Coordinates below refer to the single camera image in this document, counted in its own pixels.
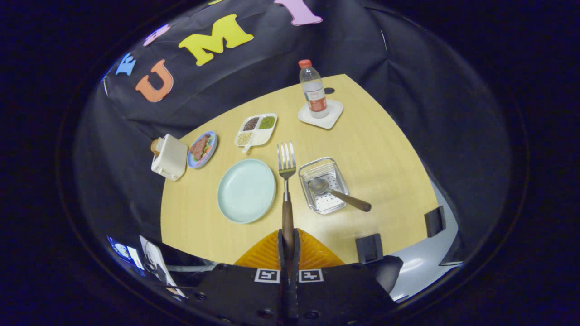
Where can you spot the white divided tray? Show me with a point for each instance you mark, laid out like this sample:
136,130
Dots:
262,138

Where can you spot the brown meat slice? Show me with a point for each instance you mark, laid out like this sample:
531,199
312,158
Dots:
198,147

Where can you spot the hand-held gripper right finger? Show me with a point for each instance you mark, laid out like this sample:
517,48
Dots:
335,294

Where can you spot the black backdrop cloth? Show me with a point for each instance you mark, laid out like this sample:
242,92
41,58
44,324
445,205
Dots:
362,45

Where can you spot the black table clamp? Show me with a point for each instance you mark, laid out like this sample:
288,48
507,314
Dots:
435,222
369,249

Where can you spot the pile of pale beans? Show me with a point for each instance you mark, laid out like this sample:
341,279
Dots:
244,138

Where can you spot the white square coaster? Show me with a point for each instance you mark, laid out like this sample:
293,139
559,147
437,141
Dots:
333,118

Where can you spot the cream toaster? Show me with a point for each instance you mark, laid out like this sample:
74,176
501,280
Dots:
172,158

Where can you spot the pale green plate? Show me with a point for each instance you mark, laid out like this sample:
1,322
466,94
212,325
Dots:
247,192

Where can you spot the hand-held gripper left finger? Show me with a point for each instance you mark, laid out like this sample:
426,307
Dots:
244,294

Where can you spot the toasted bread slice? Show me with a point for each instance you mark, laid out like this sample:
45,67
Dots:
156,146

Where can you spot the pile of dark beans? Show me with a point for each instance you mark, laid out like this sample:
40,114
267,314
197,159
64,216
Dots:
250,124

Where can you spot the white printed paper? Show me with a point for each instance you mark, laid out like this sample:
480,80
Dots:
158,262

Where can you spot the small blue plate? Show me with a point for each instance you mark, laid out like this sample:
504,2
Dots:
211,151

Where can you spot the blue printed poster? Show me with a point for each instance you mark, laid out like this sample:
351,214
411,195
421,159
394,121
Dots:
124,253

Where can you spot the clear water bottle red cap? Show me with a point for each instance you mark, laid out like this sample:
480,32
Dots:
315,93

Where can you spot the pile of green beans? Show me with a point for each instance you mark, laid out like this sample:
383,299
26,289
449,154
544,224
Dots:
267,122

